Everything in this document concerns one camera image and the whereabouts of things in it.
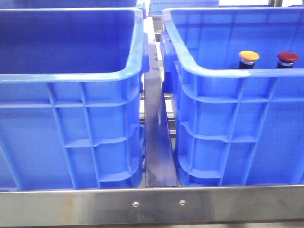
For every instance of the yellow mushroom push button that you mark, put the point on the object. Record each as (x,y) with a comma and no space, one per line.
(248,59)

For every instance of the red mushroom push button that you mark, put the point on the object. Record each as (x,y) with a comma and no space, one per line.
(286,59)

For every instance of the dark metal divider bar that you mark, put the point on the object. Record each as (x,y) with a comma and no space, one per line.
(160,167)

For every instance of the right blue plastic bin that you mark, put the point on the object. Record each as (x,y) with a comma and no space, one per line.
(236,127)

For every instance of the blue plastic bin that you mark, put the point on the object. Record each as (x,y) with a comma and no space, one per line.
(70,88)
(236,127)

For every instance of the left blue plastic bin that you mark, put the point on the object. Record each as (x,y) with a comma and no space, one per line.
(70,88)

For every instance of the rear right blue bin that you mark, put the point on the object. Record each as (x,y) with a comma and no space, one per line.
(157,6)

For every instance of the rear left blue bin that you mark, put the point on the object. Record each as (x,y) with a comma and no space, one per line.
(43,4)

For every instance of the left rail screw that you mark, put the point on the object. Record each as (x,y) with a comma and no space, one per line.
(135,204)

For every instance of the rail screw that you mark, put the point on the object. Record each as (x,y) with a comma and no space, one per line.
(182,202)
(135,204)

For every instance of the right rail screw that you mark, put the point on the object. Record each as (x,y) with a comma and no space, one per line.
(182,202)

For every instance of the steel front rail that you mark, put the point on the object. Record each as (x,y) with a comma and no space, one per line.
(156,205)

